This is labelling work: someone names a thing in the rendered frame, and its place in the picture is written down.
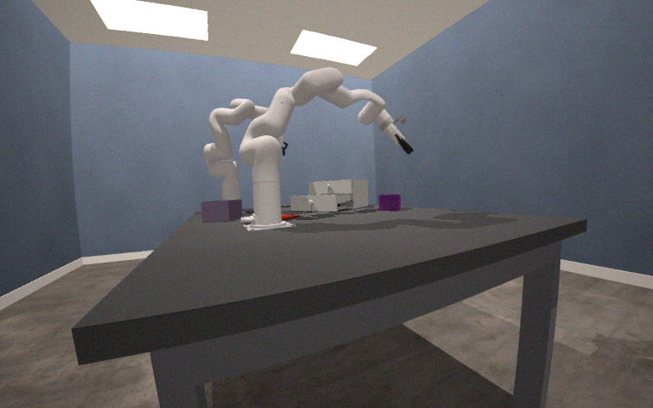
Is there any purple open-top box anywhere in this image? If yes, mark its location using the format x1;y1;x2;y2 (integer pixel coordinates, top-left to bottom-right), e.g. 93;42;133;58
378;194;400;211
201;200;242;223

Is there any white cabinet with drawer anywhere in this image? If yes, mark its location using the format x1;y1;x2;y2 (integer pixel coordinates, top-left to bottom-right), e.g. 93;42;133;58
291;179;368;212

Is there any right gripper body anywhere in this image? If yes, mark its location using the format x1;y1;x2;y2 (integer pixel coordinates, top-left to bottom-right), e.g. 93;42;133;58
383;123;406;146

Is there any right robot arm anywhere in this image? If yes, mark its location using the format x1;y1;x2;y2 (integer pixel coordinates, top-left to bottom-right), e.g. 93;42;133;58
239;67;406;229

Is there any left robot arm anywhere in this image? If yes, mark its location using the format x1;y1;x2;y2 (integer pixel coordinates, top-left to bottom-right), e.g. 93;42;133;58
204;99;269;200

